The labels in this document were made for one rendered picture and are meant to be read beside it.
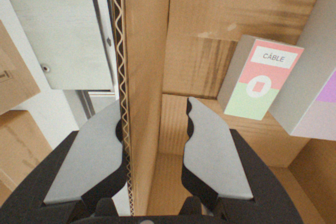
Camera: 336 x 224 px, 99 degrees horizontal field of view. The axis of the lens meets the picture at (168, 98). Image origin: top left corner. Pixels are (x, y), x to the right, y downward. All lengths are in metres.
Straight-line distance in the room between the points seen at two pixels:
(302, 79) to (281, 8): 0.09
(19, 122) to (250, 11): 0.43
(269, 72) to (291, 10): 0.08
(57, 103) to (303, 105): 0.39
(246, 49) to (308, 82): 0.08
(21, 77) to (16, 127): 0.11
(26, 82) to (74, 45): 0.11
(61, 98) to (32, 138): 0.12
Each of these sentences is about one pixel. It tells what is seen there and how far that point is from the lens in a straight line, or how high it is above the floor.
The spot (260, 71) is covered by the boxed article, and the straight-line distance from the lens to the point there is 0.20.
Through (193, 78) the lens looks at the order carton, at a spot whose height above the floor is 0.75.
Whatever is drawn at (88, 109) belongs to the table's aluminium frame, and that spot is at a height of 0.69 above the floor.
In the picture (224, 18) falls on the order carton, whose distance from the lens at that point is 0.22.
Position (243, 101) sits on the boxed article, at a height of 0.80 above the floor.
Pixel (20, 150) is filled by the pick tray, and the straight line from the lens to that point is 0.42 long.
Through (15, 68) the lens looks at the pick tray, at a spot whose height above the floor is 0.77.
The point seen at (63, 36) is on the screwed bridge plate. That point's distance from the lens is 0.28.
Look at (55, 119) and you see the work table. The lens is 0.39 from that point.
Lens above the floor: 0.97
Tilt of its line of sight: 60 degrees down
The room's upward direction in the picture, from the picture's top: 171 degrees counter-clockwise
